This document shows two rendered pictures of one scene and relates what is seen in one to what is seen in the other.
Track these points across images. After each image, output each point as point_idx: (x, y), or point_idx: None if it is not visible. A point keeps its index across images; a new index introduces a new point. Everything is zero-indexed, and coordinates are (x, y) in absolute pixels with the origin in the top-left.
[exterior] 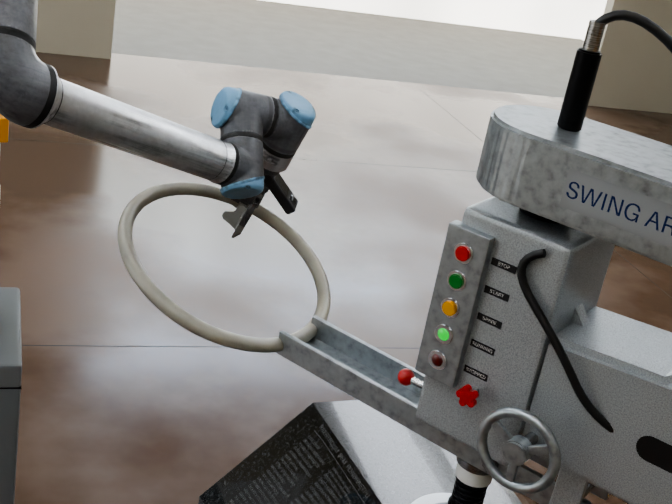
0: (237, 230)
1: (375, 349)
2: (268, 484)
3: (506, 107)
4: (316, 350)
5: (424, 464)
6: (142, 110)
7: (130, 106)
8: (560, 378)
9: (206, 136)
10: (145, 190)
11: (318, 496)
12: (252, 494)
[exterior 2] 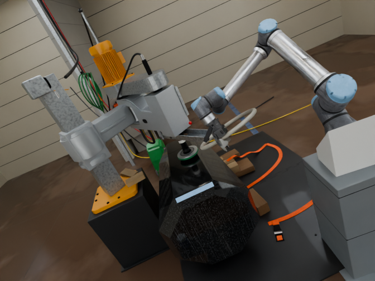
0: None
1: (193, 136)
2: (227, 178)
3: (157, 72)
4: (207, 129)
5: (187, 172)
6: (239, 70)
7: (241, 67)
8: None
9: (225, 87)
10: (251, 113)
11: (214, 168)
12: (232, 179)
